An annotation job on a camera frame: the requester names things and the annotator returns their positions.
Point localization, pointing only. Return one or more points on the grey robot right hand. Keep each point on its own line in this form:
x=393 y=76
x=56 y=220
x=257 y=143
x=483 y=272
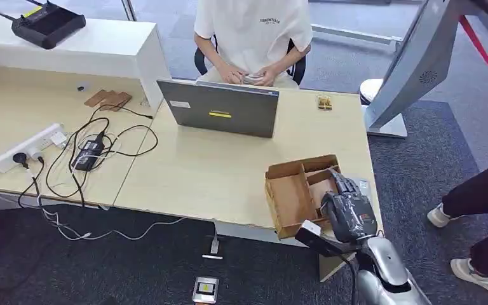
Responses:
x=349 y=210

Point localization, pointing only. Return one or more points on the person's left hand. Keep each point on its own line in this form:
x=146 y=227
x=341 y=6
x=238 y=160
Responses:
x=267 y=75

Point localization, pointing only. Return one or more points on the person's right hand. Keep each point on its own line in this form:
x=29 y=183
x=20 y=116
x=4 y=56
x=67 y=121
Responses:
x=230 y=73

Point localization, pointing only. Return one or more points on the bundle of cards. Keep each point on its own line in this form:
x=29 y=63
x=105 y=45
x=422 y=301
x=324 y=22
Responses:
x=254 y=78

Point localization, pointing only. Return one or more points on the wooden compartment box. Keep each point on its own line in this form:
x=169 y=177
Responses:
x=290 y=198

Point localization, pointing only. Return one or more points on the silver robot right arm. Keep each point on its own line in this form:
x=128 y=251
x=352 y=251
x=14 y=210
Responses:
x=385 y=273

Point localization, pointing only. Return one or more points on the black office chair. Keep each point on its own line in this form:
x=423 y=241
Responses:
x=296 y=63

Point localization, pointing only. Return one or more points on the grey laptop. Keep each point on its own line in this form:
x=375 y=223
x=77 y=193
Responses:
x=223 y=109

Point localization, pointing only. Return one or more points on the seated person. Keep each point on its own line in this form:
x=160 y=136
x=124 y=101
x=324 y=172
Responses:
x=252 y=38

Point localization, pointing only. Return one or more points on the desk leg panel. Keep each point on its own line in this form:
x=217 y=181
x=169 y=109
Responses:
x=332 y=269

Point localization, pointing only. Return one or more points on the small card stack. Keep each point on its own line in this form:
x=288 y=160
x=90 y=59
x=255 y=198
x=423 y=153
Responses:
x=325 y=102

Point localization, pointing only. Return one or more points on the white round base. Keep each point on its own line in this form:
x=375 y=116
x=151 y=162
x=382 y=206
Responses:
x=370 y=89

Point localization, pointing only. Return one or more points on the metal pole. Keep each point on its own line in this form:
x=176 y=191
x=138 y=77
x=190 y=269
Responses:
x=129 y=9

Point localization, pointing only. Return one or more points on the standing person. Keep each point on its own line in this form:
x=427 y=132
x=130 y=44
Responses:
x=484 y=198

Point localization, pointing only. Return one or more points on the white desk shelf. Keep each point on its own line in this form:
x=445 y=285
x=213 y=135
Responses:
x=80 y=46

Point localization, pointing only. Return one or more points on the grey display stand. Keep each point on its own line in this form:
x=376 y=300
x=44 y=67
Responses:
x=421 y=59

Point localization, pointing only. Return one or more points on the black power adapter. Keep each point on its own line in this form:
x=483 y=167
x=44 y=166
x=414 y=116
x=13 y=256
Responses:
x=88 y=153

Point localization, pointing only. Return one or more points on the silver device with yellow label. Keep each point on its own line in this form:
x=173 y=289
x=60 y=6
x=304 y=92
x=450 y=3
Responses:
x=205 y=290

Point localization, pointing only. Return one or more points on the black router with antennas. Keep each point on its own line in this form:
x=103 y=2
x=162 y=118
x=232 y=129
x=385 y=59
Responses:
x=46 y=23

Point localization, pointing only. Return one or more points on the red floor tape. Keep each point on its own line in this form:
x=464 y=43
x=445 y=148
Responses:
x=484 y=54

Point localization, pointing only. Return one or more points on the white power strip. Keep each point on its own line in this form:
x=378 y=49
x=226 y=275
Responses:
x=29 y=147

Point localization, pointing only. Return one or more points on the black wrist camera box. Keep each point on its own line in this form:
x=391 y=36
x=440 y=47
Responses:
x=317 y=240

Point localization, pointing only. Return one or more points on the grey floor rail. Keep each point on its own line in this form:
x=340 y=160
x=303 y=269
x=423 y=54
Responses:
x=355 y=34

